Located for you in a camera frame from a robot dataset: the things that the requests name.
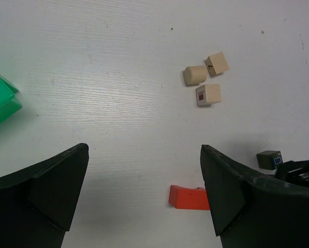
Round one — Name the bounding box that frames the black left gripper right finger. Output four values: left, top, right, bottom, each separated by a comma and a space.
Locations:
200, 145, 309, 247

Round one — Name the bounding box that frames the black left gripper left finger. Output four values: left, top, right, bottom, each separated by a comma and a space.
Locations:
0, 143, 89, 247

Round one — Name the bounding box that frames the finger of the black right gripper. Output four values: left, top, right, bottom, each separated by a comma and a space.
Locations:
274, 160, 309, 181

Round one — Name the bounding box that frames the dark olive cube block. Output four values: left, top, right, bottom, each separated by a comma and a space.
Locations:
256, 150, 283, 171

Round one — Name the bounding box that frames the red wood block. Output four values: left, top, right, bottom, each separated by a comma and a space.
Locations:
168, 185, 210, 211

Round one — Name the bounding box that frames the green plastic tray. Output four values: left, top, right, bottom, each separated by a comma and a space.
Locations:
0, 76, 22, 124

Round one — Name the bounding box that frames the wood cylinder block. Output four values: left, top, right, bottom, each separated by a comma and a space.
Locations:
183, 66, 208, 86

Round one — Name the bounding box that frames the wood cube with red square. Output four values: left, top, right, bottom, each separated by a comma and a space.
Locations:
195, 84, 222, 106

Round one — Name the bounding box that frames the wood cube with number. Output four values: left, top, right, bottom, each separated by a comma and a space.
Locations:
205, 52, 229, 77

